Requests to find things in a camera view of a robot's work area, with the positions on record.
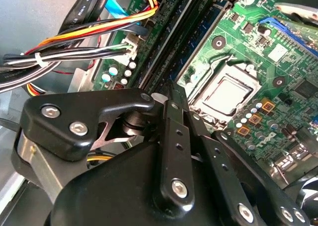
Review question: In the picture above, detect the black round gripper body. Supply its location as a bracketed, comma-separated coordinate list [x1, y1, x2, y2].
[9, 131, 236, 226]

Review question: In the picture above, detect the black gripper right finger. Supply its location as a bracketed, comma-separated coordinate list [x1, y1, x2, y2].
[175, 83, 310, 226]

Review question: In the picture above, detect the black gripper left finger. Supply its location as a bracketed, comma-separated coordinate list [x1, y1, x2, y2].
[20, 79, 196, 212]

